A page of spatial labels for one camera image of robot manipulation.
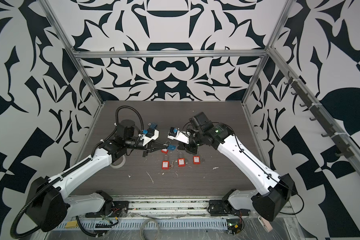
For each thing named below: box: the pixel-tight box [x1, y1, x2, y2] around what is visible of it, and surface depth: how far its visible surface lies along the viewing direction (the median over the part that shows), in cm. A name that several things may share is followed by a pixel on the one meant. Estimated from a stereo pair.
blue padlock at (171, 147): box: [167, 144, 177, 151], surface depth 71 cm
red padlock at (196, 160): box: [193, 155, 201, 165], surface depth 91 cm
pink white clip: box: [258, 215, 273, 233], surface depth 70 cm
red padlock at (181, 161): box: [177, 151, 186, 168], surface depth 91 cm
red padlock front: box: [161, 154, 170, 170], surface depth 89 cm
